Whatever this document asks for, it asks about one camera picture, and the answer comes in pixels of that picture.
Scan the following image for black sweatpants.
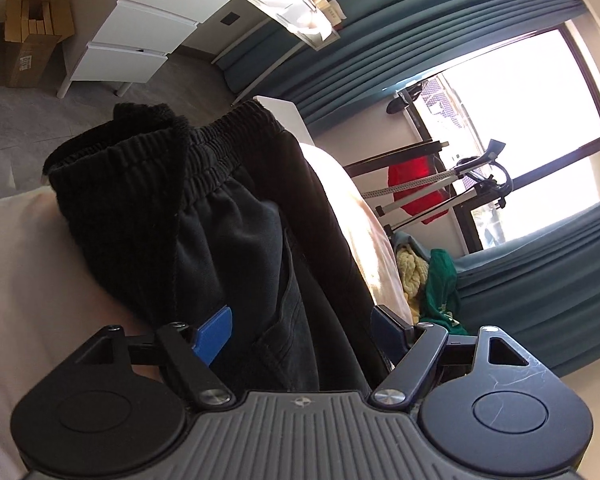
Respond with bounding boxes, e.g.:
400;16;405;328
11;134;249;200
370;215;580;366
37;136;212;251
43;101;389;393

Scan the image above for green garment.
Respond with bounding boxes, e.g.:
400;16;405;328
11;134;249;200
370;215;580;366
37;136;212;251
419;248;468;336

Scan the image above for pale yellow knitted garment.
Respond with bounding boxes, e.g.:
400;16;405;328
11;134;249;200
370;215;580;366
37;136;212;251
396;246;429;315

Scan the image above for teal curtain near bed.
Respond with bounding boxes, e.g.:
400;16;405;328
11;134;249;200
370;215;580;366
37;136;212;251
454;203;600;376

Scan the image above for pastel tie-dye duvet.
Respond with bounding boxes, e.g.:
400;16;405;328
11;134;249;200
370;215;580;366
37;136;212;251
0;144;413;479

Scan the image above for red garment on rack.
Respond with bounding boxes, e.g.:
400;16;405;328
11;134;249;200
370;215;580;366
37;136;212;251
386;155;451;226

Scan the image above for black framed window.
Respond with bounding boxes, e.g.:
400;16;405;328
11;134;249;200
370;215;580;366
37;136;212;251
387;22;600;252

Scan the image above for white bench at bed foot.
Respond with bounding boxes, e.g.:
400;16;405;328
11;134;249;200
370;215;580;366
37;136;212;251
253;96;314;145

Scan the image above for teal curtain near desk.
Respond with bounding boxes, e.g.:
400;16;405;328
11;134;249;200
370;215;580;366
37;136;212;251
218;0;586;134

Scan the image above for white desk with drawers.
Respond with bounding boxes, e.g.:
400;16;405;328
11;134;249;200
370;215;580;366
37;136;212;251
57;0;338;98

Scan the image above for cardboard box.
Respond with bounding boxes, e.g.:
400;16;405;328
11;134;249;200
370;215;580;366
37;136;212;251
4;0;76;88

